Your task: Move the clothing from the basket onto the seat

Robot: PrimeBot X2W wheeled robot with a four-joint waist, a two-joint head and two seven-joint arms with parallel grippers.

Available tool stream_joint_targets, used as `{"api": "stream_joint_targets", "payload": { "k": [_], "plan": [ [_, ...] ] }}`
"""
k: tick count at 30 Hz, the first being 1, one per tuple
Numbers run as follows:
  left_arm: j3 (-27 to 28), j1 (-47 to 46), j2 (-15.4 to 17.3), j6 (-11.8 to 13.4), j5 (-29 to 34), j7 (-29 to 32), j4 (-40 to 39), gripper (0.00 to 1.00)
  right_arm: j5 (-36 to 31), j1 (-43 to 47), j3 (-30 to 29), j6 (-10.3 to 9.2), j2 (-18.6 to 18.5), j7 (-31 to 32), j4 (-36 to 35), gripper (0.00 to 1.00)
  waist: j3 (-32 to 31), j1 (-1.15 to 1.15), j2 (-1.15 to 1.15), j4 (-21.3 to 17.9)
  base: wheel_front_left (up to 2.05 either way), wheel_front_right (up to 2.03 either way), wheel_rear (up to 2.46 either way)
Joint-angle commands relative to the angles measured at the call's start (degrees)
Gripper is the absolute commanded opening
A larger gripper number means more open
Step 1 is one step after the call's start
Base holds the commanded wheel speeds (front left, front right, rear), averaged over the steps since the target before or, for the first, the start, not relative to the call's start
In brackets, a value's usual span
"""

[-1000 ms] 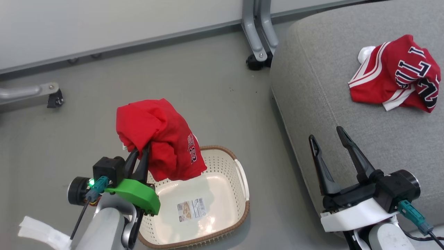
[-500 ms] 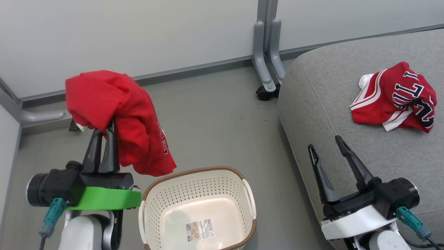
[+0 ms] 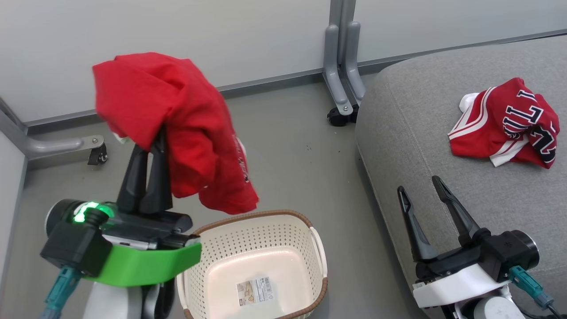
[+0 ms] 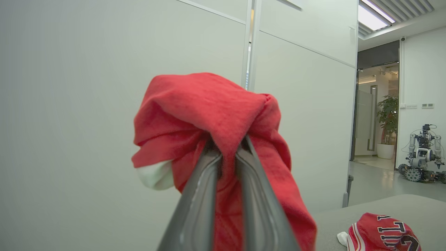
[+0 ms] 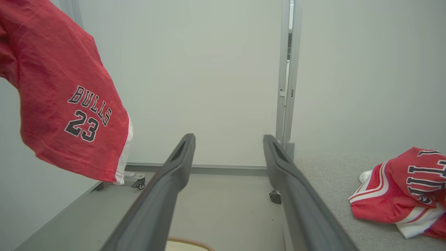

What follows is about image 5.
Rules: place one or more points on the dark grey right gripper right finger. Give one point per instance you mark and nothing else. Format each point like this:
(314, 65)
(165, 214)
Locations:
(299, 209)

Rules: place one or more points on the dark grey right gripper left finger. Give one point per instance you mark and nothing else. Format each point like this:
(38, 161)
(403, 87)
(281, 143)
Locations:
(156, 202)

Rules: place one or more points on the black caster wheel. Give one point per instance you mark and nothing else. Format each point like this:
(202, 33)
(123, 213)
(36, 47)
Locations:
(275, 197)
(140, 184)

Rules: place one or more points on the white perforated laundry basket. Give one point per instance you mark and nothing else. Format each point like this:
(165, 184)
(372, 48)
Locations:
(190, 244)

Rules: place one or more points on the grey fabric sofa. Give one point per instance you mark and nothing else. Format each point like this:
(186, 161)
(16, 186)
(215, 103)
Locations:
(334, 181)

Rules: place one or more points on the grey partition foot bar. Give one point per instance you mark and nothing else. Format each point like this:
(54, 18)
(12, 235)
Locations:
(131, 174)

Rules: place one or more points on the red Bulls 23 shorts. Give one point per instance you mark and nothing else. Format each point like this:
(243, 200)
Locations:
(59, 87)

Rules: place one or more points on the red basketball jersey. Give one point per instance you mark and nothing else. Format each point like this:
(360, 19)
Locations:
(386, 195)

